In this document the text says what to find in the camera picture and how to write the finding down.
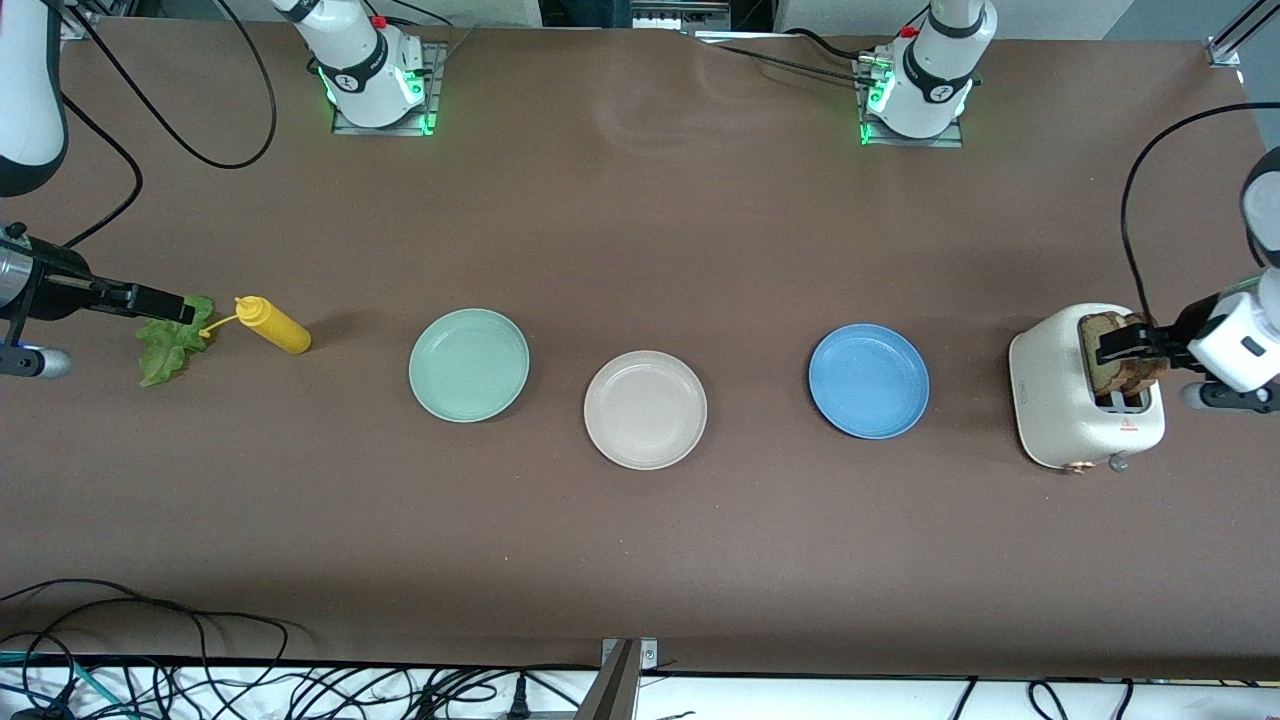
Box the brown bread slice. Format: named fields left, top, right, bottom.
left=1078, top=312, right=1141, bottom=396
left=1125, top=322, right=1170, bottom=391

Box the green lettuce leaf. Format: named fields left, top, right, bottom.
left=135, top=293, right=216, bottom=389

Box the yellow mustard squeeze bottle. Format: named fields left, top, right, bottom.
left=198, top=295, right=313, bottom=356

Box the blue plate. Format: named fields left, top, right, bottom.
left=808, top=323, right=931, bottom=441

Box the green plate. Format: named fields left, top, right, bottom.
left=408, top=308, right=531, bottom=424

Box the beige plate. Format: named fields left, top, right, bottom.
left=583, top=350, right=709, bottom=471

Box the white toaster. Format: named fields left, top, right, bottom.
left=1008, top=303, right=1168, bottom=474

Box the grey power strip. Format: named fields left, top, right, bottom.
left=630, top=0, right=733, bottom=29

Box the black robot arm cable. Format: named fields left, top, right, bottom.
left=1120, top=100, right=1280, bottom=323
left=55, top=0, right=278, bottom=251

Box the aluminium frame profile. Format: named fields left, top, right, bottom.
left=1208, top=0, right=1280, bottom=69
left=40, top=0, right=131, bottom=41

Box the looped black floor cable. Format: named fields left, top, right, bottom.
left=0, top=578, right=301, bottom=720

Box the teal cable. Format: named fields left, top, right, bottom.
left=0, top=650, right=133, bottom=720

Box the thin black power cable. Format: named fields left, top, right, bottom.
left=695, top=28, right=883, bottom=87

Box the grey metal bracket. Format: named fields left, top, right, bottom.
left=575, top=638, right=659, bottom=720

